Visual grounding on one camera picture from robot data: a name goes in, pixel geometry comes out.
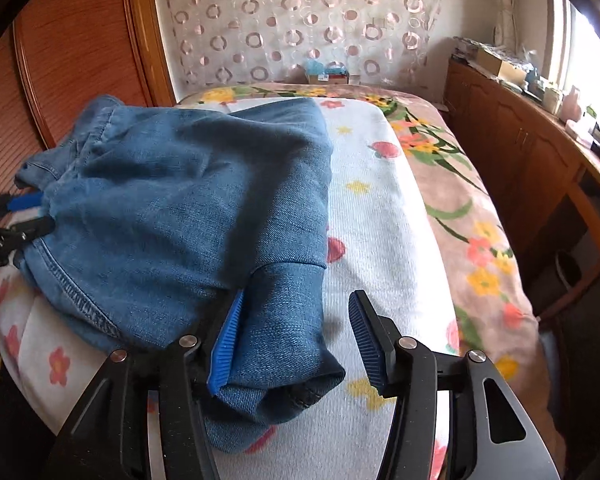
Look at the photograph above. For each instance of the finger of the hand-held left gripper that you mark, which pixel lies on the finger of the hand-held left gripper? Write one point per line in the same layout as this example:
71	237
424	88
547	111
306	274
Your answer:
35	229
25	201

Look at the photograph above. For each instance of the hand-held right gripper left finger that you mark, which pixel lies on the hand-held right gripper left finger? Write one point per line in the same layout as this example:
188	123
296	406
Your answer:
225	347

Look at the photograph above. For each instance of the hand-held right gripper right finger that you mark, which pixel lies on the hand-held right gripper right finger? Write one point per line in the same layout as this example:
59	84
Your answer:
367	345

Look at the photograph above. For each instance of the blue denim pants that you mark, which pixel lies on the blue denim pants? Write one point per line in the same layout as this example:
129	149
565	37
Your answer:
190	200

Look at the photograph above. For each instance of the white flower print sheet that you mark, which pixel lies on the white flower print sheet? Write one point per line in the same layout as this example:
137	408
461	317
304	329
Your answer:
380	240

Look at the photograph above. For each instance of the floral plush blanket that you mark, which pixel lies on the floral plush blanket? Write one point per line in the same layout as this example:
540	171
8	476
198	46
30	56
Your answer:
480	270

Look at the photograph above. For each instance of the wooden headboard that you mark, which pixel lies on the wooden headboard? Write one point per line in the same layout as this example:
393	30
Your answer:
80	60

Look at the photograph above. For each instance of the dark round bin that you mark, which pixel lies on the dark round bin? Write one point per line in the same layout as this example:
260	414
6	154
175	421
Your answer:
569	270

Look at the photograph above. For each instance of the brown wooden cabinet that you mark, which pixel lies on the brown wooden cabinet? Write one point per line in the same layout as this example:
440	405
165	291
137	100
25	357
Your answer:
520	160

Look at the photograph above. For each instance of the cardboard box with blue cloth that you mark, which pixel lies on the cardboard box with blue cloth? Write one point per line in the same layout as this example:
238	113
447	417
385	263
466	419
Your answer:
332	75

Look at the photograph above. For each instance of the clutter of boxes and papers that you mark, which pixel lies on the clutter of boxes and papers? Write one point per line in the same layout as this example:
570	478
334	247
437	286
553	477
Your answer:
515	67

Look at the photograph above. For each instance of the sheer circle pattern curtain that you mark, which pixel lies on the sheer circle pattern curtain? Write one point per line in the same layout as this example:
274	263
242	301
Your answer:
300	15

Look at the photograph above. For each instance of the bright window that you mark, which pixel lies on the bright window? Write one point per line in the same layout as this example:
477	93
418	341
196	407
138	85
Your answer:
587	40

